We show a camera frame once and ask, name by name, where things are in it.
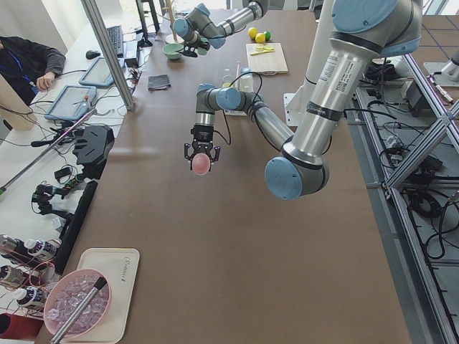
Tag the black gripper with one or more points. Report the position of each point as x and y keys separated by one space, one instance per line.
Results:
x=203 y=134
x=193 y=46

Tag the pink plastic cup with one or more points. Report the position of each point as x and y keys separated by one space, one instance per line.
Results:
x=200 y=164

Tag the green plastic cup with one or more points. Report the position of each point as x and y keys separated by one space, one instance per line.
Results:
x=202 y=51

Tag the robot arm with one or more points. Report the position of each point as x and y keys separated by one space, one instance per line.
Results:
x=200 y=33
x=356 y=32

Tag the light blue plastic cup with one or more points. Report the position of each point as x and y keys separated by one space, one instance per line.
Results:
x=244 y=70

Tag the cream white plastic cup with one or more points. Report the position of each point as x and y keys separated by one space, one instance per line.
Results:
x=246 y=83

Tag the green ceramic bowl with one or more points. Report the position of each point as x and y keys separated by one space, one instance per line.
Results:
x=173 y=51

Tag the grey folded cloth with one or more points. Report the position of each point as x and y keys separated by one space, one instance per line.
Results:
x=158 y=82

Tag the whole yellow lemon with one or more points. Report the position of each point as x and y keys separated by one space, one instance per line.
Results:
x=252 y=32
x=260 y=38

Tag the black keyboard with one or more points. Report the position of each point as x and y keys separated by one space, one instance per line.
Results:
x=115 y=34

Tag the wooden cutting board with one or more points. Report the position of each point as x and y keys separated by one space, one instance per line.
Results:
x=267 y=63

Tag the black computer mouse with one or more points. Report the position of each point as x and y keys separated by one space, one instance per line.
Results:
x=92 y=54

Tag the black plastic housing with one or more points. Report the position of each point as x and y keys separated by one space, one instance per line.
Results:
x=92 y=146

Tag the blue teach pendant tablet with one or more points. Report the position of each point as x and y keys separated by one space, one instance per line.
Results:
x=72 y=103

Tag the beige plastic tray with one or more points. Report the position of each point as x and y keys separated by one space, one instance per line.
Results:
x=119 y=266

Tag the seated person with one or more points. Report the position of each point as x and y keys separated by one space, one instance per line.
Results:
x=29 y=67

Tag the pink bowl of ice cubes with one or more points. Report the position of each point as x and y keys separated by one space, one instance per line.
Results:
x=67 y=294

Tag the metal rod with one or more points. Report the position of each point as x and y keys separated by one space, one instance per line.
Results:
x=88 y=114

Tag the aluminium frame post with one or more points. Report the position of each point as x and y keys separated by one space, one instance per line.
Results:
x=96 y=21

